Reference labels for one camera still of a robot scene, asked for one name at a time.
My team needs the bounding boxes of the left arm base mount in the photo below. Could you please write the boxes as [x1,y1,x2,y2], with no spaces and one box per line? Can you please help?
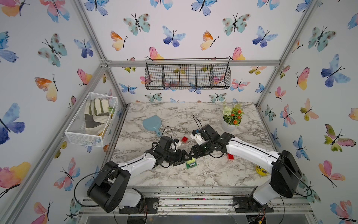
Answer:
[118,189,159,215]

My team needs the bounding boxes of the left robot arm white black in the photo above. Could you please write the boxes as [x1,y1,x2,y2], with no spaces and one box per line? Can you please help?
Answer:
[87,136,192,213]

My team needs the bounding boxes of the white pot with flowers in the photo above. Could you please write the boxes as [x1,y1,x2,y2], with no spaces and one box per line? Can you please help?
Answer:
[222,103,245,132]

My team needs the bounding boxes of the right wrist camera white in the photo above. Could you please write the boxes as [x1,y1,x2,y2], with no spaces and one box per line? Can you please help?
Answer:
[190,130,205,146]

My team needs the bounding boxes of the white wire wall basket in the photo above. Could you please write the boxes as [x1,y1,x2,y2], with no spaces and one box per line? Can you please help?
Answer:
[65,92,118,147]

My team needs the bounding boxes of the red lego brick right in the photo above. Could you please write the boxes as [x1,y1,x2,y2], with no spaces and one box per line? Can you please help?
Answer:
[227,154,234,160]

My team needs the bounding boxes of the light blue dustpan scoop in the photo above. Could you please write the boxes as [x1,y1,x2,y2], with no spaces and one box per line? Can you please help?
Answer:
[143,115,162,137]

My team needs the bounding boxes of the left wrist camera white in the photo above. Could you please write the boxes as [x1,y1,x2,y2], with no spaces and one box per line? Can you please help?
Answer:
[172,139,181,152]

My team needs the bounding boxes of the lime green lego brick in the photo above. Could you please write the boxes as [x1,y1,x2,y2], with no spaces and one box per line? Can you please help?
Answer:
[186,158,196,163]

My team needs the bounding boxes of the work glove white grey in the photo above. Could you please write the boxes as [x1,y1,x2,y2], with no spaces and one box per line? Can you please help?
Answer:
[84,98,110,135]

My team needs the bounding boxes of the yellow cup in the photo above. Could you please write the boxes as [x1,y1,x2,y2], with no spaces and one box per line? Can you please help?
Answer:
[255,165,269,176]

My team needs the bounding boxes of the black wire wall basket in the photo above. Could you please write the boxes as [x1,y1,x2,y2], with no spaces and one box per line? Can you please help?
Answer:
[144,58,231,91]

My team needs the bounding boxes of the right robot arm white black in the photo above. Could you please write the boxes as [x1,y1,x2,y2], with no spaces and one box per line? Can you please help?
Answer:
[190,125,302,207]

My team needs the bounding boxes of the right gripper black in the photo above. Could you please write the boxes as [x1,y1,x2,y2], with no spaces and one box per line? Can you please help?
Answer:
[186,142,214,158]

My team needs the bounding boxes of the green long lego brick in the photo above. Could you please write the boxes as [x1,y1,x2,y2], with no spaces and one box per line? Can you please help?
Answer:
[186,162,197,169]

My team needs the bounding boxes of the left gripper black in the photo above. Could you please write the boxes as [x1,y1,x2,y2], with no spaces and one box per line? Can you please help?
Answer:
[163,150,192,166]

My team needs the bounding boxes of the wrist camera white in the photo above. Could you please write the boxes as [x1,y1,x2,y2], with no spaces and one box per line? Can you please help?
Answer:
[172,139,181,152]
[190,130,205,146]

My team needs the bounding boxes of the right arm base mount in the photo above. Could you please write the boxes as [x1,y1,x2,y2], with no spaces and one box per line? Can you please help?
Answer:
[233,186,274,213]

